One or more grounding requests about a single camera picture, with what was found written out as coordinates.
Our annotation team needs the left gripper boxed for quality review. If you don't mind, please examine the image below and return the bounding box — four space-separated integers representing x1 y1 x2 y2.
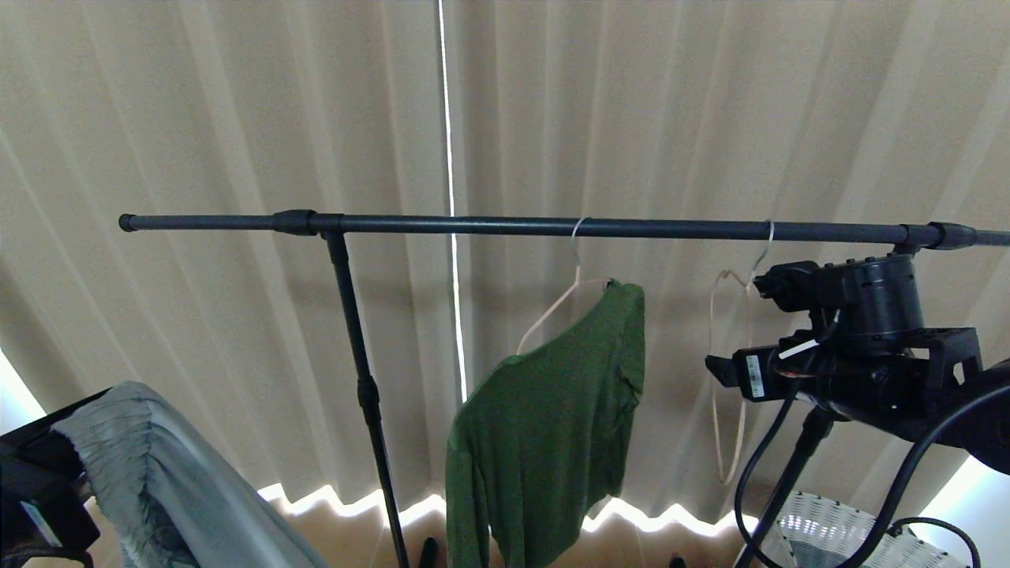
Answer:
0 388 108 558

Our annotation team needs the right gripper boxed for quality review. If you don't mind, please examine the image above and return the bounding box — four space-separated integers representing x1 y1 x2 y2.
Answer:
730 333 851 405

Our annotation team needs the pale grey garment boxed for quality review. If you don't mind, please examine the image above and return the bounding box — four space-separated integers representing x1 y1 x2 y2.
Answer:
51 381 329 568

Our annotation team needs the window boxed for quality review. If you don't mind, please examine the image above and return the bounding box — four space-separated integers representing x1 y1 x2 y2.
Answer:
0 347 48 436

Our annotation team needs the green sleeveless shirt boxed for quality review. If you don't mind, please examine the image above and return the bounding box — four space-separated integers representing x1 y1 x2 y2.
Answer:
444 278 647 568

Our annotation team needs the white laundry basket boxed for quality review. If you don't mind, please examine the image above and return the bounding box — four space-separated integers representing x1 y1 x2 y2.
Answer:
769 491 981 568

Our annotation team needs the beige curtain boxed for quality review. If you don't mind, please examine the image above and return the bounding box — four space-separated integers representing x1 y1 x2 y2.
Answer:
0 0 1010 537

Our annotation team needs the pink clothes hanger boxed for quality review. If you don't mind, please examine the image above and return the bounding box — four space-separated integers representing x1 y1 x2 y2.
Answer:
708 219 776 486
517 217 613 356

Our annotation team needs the black clothes rack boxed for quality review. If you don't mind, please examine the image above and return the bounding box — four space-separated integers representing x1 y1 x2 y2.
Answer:
118 209 1010 568

